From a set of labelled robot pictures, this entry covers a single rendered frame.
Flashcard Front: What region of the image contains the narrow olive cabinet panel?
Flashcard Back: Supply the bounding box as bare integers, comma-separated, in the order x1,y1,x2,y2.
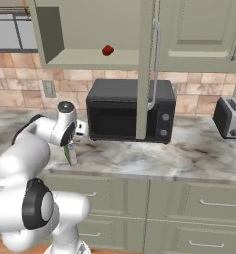
123,178,151,254

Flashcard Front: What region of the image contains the window with grey frame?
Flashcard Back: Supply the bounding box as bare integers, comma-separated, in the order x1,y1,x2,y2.
0,0,39,54

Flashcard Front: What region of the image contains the red jam jar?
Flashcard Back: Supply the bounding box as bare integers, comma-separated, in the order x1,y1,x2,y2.
101,44,115,57

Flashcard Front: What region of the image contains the black and silver toaster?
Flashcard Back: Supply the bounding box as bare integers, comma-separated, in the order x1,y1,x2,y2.
212,96,236,140

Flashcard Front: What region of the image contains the closed olive cabinet door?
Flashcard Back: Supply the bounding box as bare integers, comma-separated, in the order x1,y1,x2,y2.
155,0,236,74

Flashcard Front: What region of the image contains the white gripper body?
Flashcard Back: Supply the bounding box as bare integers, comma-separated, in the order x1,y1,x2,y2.
68,134,79,146

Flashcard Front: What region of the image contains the green and white cereal box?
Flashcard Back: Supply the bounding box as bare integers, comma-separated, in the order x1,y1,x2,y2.
63,141,79,167

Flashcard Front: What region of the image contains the silver long door handle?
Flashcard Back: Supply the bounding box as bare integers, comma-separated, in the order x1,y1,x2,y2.
146,18,162,112

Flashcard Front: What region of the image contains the open olive wall cabinet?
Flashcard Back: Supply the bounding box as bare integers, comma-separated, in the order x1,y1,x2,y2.
27,0,155,72

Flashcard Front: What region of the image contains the open olive cabinet door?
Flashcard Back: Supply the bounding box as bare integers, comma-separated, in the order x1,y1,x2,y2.
135,0,158,142

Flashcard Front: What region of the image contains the black microwave oven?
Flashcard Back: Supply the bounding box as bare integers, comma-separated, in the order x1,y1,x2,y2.
85,78,177,145

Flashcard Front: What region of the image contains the silver drawer handle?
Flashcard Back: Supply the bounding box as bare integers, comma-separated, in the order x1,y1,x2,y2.
78,231,102,238
81,191,99,198
187,239,226,249
199,198,236,209

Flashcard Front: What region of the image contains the olive drawer front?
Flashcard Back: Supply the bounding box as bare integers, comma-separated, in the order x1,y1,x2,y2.
143,219,236,254
149,179,236,223
74,213,125,251
40,172,125,216

